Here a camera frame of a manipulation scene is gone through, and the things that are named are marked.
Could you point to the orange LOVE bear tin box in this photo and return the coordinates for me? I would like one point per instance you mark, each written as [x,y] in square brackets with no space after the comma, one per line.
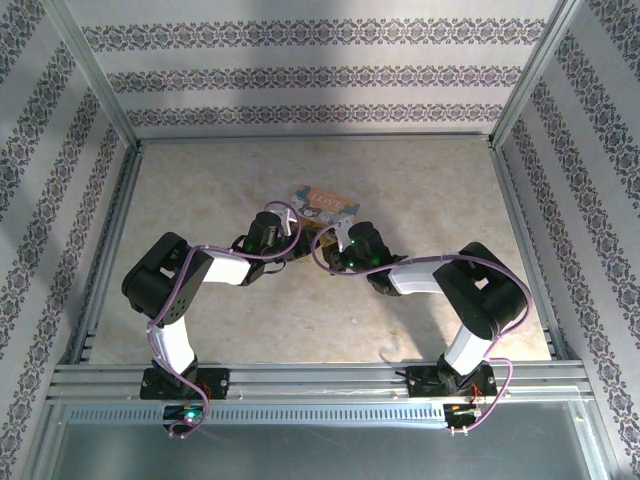
[325,200]

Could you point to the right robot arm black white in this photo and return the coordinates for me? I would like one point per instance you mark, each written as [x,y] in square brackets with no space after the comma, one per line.
[480,295]

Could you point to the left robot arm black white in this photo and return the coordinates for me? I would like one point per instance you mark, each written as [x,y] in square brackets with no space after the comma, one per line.
[160,280]

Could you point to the grey metal sheet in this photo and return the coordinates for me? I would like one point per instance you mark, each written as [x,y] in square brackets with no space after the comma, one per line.
[320,450]

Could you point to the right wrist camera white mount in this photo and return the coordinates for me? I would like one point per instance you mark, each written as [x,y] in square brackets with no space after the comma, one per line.
[344,230]

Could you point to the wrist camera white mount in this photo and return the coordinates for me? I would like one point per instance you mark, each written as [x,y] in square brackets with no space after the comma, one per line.
[344,230]
[287,217]

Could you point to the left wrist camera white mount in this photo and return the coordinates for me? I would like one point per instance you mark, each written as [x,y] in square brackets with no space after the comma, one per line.
[287,217]

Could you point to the aluminium rear rail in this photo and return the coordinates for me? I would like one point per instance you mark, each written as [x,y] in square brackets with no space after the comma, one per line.
[315,137]

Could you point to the long aluminium mounting rail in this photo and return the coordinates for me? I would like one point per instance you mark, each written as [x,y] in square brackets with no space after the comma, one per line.
[320,382]

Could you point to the aluminium side rail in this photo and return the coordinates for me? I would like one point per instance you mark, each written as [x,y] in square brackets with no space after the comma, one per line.
[520,225]
[120,210]

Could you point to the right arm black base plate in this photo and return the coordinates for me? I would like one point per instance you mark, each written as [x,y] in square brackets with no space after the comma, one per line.
[422,385]

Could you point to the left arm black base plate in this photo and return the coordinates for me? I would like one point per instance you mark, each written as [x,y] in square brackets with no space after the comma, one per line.
[217,382]

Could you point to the aluminium frame post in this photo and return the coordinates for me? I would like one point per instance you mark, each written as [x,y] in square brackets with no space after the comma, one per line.
[95,70]
[535,70]

